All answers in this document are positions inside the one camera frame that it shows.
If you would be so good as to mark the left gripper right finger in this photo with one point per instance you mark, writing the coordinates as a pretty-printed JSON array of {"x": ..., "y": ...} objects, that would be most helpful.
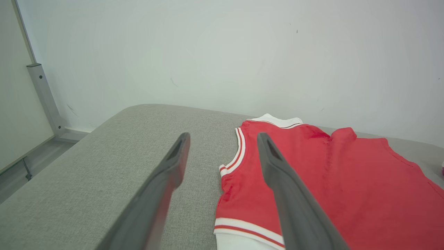
[{"x": 295, "y": 208}]

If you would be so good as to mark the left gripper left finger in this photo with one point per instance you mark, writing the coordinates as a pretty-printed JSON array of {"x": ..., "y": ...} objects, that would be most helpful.
[{"x": 152, "y": 201}]

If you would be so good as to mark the red basketball jersey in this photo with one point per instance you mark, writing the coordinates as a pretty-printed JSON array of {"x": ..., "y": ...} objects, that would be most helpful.
[{"x": 347, "y": 180}]

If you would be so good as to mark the white partition panel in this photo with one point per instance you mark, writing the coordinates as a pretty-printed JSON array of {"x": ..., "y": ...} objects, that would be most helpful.
[{"x": 17, "y": 86}]

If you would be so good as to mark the grey metal partition frame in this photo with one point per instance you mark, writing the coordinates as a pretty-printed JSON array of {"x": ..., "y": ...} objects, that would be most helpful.
[{"x": 45, "y": 97}]

